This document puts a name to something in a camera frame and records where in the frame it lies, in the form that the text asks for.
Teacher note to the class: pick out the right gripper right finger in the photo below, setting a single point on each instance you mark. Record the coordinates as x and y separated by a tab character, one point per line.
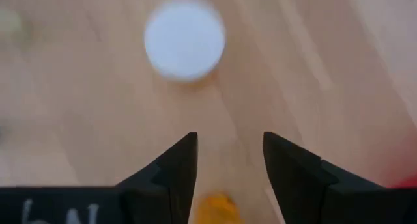
325	204

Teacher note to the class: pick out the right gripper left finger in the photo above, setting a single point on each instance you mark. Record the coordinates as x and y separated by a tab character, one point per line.
81	207

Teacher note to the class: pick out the yellow pill bottle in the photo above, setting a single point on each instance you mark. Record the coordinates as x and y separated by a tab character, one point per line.
216	211

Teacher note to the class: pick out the small orange pill bottle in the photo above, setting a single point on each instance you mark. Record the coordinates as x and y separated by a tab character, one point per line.
184	38

